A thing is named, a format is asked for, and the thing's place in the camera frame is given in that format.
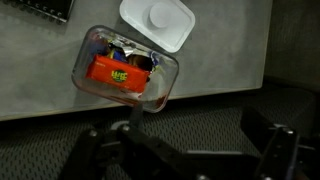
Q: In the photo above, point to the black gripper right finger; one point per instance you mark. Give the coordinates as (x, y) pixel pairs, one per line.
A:
(283, 153)

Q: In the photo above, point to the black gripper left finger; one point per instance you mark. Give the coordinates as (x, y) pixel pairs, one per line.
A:
(133, 153)

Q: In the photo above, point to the orange snack packet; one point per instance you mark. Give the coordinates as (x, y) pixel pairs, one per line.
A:
(116, 75)

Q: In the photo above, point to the clear plastic storage container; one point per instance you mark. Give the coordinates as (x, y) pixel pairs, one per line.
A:
(83, 80)

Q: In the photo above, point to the white container lid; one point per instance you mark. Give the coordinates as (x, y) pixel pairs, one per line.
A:
(160, 23)

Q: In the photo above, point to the brown snack packet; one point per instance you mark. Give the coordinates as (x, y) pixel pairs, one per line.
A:
(139, 62)

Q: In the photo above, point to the blue snack packet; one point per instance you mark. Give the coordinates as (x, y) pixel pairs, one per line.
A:
(116, 54)

